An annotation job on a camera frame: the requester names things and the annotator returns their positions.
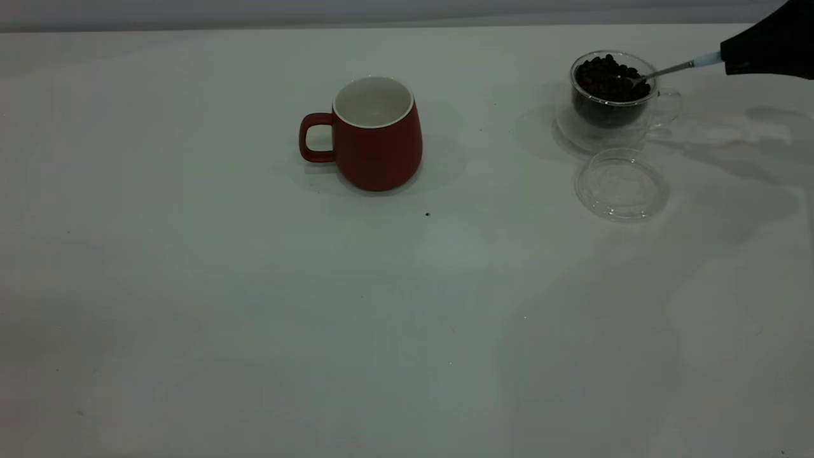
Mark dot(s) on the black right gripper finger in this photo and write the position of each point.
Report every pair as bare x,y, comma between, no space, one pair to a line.
776,44

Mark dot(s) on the red mug white inside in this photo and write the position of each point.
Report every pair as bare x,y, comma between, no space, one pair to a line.
381,156

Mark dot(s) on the pile of coffee beans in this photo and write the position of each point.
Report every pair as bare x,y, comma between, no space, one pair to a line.
604,86

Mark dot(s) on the clear double-walled glass cup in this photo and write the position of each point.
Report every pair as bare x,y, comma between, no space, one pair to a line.
604,137

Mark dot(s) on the clear round glass saucer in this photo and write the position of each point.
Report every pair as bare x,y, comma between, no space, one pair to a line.
623,200

